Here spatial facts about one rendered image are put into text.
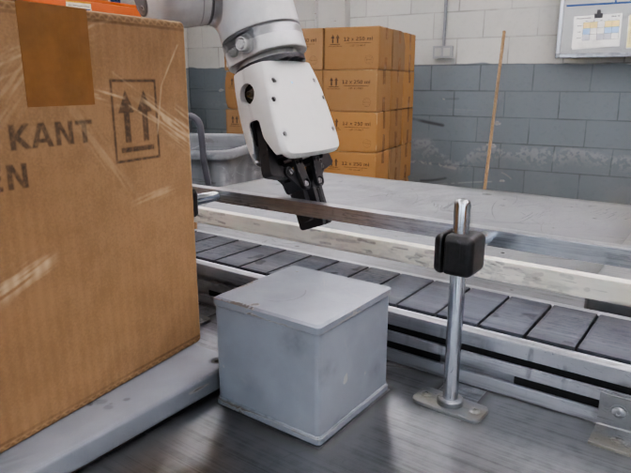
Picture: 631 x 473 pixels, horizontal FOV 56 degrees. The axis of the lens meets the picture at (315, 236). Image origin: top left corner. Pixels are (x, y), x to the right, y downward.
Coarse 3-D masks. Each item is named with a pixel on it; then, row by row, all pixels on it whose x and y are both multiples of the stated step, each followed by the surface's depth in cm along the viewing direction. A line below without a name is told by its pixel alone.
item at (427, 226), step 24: (240, 192) 62; (312, 216) 57; (336, 216) 55; (360, 216) 53; (384, 216) 52; (408, 216) 51; (504, 240) 46; (528, 240) 45; (552, 240) 44; (576, 240) 43; (624, 264) 41
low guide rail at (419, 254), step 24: (216, 216) 75; (240, 216) 73; (312, 240) 67; (336, 240) 65; (360, 240) 63; (384, 240) 61; (432, 264) 58; (504, 264) 54; (528, 264) 53; (552, 288) 52; (576, 288) 51; (600, 288) 50; (624, 288) 48
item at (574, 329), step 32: (224, 256) 68; (256, 256) 68; (288, 256) 68; (320, 256) 68; (416, 288) 57; (448, 288) 57; (480, 320) 50; (512, 320) 50; (544, 320) 50; (576, 320) 50; (608, 320) 50; (608, 352) 44
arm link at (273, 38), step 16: (240, 32) 57; (256, 32) 57; (272, 32) 57; (288, 32) 58; (224, 48) 60; (240, 48) 58; (256, 48) 57; (272, 48) 58; (288, 48) 59; (304, 48) 61; (240, 64) 60
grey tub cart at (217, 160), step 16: (192, 144) 323; (208, 144) 321; (224, 144) 319; (240, 144) 317; (192, 160) 245; (208, 160) 243; (224, 160) 246; (240, 160) 263; (192, 176) 247; (208, 176) 242; (224, 176) 248; (240, 176) 266; (256, 176) 294
